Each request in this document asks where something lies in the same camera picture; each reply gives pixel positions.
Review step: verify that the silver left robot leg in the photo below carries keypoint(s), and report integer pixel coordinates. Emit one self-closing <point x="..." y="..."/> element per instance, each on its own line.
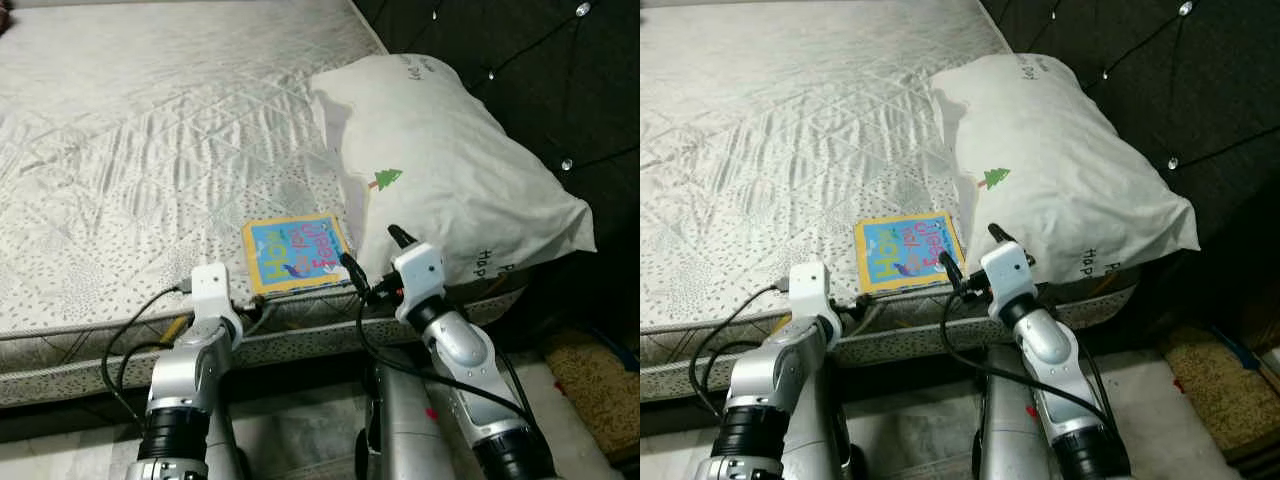
<point x="830" y="440"/>
<point x="228" y="450"/>

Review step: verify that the blue yellow children's book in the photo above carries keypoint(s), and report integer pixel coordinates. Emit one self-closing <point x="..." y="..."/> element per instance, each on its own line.
<point x="905" y="250"/>
<point x="295" y="250"/>

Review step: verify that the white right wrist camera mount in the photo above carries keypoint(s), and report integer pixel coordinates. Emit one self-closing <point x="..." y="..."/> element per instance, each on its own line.
<point x="420" y="270"/>
<point x="1008" y="268"/>

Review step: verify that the white patterned quilted mattress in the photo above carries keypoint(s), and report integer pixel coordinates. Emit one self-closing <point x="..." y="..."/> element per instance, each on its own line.
<point x="150" y="130"/>
<point x="790" y="130"/>

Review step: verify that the brown shaggy rug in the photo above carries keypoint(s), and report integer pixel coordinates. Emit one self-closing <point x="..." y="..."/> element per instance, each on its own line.
<point x="1220" y="390"/>
<point x="595" y="390"/>

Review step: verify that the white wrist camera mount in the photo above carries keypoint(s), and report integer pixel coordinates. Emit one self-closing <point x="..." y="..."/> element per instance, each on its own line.
<point x="1008" y="268"/>
<point x="420" y="270"/>
<point x="213" y="285"/>
<point x="810" y="285"/>

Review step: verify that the silver robot leg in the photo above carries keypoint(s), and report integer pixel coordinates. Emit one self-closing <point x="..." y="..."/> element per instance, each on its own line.
<point x="830" y="440"/>
<point x="1010" y="430"/>
<point x="400" y="430"/>
<point x="228" y="450"/>

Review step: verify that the silver right robot leg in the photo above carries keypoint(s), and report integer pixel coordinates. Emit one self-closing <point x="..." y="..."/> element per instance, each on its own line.
<point x="400" y="430"/>
<point x="1010" y="430"/>

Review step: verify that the white pillow with tree print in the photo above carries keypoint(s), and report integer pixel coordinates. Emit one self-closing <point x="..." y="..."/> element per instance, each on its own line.
<point x="450" y="150"/>
<point x="1070" y="150"/>

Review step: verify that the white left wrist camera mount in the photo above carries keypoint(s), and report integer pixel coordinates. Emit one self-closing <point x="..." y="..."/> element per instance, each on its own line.
<point x="213" y="285"/>
<point x="810" y="285"/>

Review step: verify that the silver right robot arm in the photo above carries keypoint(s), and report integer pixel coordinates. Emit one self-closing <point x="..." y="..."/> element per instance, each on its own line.
<point x="455" y="345"/>
<point x="1045" y="345"/>

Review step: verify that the black tufted headboard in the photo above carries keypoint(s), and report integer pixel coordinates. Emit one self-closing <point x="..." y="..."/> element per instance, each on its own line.
<point x="560" y="80"/>
<point x="1200" y="90"/>

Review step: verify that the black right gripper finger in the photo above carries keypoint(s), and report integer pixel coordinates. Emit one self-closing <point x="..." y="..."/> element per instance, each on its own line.
<point x="400" y="237"/>
<point x="950" y="268"/>
<point x="998" y="233"/>
<point x="353" y="270"/>

